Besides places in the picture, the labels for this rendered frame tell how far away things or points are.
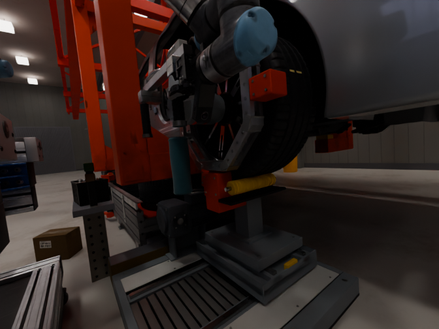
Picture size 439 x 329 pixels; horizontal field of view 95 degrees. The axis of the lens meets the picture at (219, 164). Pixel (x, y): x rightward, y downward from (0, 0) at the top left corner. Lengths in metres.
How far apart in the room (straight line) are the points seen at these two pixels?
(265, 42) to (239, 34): 0.04
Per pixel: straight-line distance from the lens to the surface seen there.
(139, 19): 3.85
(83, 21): 3.59
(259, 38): 0.38
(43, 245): 1.92
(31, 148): 1.01
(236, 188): 0.79
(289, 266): 0.96
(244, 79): 0.72
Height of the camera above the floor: 0.67
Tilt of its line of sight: 4 degrees down
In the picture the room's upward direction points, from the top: 5 degrees counter-clockwise
